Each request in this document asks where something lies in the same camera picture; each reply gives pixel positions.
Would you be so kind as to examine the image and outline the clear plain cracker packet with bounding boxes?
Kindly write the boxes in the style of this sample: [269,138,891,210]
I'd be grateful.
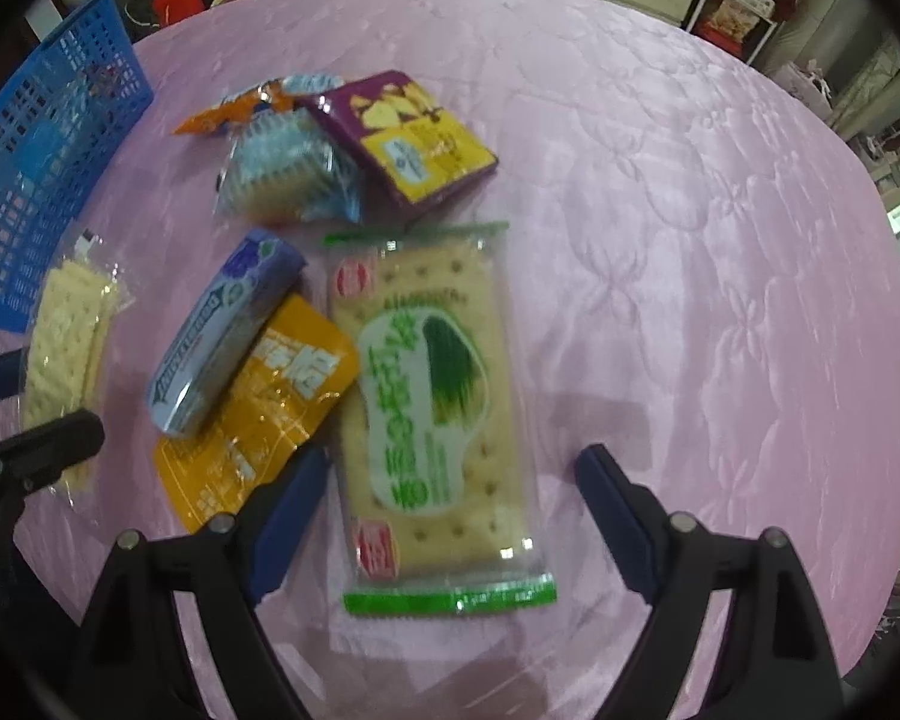
[17,230,133,501]

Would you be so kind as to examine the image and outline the purple yellow snack box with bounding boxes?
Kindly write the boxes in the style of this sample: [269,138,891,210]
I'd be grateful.
[301,70,499,220]

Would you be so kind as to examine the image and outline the orange snack packet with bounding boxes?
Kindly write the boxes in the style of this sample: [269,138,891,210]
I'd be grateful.
[172,71,346,139]

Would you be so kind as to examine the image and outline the pink bag on floor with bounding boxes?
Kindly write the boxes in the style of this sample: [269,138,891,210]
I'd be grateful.
[770,60,832,121]

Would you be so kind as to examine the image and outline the pink quilted table cloth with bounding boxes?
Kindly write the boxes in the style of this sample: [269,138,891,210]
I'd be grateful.
[17,0,900,718]

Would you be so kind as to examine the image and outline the blue chewing gum pack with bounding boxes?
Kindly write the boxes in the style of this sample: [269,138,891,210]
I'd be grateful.
[146,229,307,437]

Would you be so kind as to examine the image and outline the yellow snack pouch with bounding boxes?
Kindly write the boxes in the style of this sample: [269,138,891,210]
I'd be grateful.
[154,294,359,533]

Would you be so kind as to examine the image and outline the clear blue cracker packet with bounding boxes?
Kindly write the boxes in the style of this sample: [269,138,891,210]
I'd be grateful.
[214,109,365,226]

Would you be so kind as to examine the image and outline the blue plastic basket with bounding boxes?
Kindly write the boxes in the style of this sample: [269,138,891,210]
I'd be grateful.
[0,0,154,333]

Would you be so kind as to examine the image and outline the green cracker packet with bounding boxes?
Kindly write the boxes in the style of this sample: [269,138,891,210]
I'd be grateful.
[326,221,557,617]

